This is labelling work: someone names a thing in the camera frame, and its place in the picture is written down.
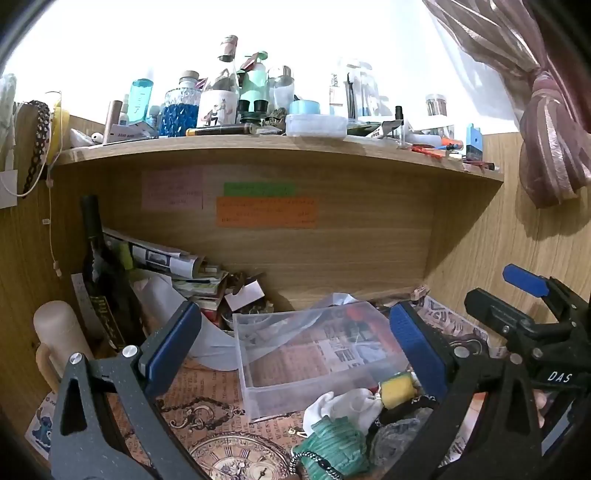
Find clear lidded plastic case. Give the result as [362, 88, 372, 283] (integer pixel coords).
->
[285, 113, 348, 138]

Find black beaded chain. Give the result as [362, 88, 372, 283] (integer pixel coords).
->
[288, 450, 345, 480]

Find small white card box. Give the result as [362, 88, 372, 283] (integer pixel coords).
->
[224, 281, 267, 311]

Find yellow sponge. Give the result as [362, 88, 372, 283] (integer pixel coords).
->
[379, 373, 417, 411]

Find wooden shelf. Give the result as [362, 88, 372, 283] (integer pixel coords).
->
[46, 133, 505, 315]

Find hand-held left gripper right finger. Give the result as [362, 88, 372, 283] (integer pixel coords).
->
[389, 301, 544, 480]

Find blue rectangular holder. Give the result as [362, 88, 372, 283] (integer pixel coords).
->
[465, 123, 482, 162]

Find clear bottle silver cap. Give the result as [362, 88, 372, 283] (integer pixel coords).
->
[267, 66, 296, 112]

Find beige frosted mug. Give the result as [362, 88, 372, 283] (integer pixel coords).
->
[33, 300, 96, 394]

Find black cloth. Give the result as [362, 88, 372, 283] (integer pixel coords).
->
[374, 394, 439, 428]

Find white plastic gadget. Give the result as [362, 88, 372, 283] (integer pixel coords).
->
[69, 128, 105, 148]

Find orange paper note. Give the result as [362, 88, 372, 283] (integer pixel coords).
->
[215, 196, 320, 229]

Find green knitted pouch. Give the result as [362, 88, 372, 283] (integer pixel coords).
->
[292, 415, 370, 480]

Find clear acrylic organizer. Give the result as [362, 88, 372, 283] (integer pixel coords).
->
[339, 58, 394, 121]

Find dark brown pen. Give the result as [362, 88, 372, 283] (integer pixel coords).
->
[185, 124, 253, 137]

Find pink striped curtain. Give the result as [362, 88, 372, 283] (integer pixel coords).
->
[422, 0, 591, 210]

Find person's right hand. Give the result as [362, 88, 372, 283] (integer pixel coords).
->
[533, 389, 557, 432]

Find stack of printed papers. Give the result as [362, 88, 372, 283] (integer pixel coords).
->
[102, 226, 232, 315]

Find glass bottle blue liquid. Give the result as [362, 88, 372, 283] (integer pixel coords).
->
[160, 70, 203, 138]

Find dark wine bottle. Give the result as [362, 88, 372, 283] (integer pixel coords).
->
[80, 195, 141, 349]

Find orange red pens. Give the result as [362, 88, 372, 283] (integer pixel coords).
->
[410, 138, 465, 161]

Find pink paper note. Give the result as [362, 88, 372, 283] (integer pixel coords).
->
[141, 167, 204, 211]

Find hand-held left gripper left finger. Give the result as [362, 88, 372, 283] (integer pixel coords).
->
[48, 299, 213, 480]

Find brown cardboard tube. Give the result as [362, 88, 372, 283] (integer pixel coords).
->
[102, 100, 123, 145]

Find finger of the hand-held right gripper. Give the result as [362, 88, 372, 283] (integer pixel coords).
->
[502, 264, 591, 324]
[464, 288, 571, 352]

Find grey crumpled cloth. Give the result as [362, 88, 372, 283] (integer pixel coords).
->
[367, 406, 435, 469]

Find light blue toner bottle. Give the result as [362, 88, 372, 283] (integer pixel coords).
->
[126, 78, 154, 126]

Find yellow hanging item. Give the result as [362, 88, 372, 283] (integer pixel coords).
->
[48, 91, 70, 163]

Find white cable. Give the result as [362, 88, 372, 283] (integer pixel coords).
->
[43, 174, 64, 278]

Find clear plastic storage box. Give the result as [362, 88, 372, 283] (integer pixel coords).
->
[232, 301, 416, 422]

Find vintage clock print mat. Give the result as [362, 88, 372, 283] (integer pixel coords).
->
[28, 295, 506, 480]

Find mint green bottle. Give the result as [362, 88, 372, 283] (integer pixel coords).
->
[239, 51, 269, 105]

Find white fox print bottle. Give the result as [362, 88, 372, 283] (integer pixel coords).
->
[197, 68, 241, 129]

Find white cloth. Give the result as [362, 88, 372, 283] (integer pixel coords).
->
[302, 388, 384, 437]

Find white plastic bag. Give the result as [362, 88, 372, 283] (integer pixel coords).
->
[0, 73, 18, 171]

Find green paper note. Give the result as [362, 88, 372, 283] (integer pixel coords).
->
[223, 182, 296, 197]

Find white rolled paper sheet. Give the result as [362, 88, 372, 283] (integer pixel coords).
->
[131, 271, 242, 371]

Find clear labelled bottle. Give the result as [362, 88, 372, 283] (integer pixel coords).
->
[329, 71, 347, 116]

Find blue cartoon sticker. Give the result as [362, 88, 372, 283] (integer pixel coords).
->
[24, 392, 59, 459]

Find white wall box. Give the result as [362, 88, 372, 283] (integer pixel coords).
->
[0, 169, 20, 210]

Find brown cylindrical cap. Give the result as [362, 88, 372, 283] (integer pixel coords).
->
[217, 35, 239, 64]

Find leopard print strap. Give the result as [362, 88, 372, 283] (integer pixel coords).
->
[20, 100, 52, 195]

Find black small jars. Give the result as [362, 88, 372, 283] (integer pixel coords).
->
[237, 98, 270, 123]

